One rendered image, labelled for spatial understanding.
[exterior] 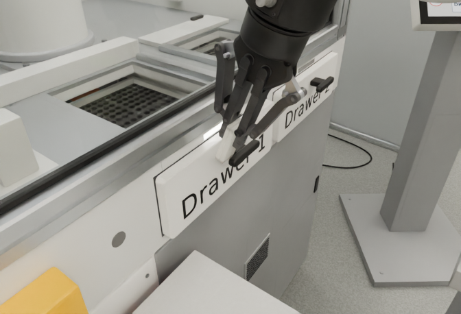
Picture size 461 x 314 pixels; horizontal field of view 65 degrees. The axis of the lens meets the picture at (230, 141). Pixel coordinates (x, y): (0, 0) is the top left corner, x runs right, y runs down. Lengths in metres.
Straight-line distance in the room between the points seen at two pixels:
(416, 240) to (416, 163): 0.38
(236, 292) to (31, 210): 0.31
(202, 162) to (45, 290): 0.25
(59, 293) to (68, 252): 0.05
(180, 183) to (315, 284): 1.10
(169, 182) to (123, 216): 0.07
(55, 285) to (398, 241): 1.49
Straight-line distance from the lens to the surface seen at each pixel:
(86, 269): 0.48
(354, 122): 2.39
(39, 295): 0.42
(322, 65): 0.86
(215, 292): 0.57
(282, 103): 0.43
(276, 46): 0.39
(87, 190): 0.42
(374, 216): 1.80
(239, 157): 0.54
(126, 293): 0.57
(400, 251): 1.70
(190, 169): 0.51
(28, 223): 0.40
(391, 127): 2.32
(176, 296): 0.57
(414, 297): 1.62
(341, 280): 1.57
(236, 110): 0.49
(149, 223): 0.52
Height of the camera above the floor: 1.23
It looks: 33 degrees down
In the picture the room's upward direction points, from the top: straight up
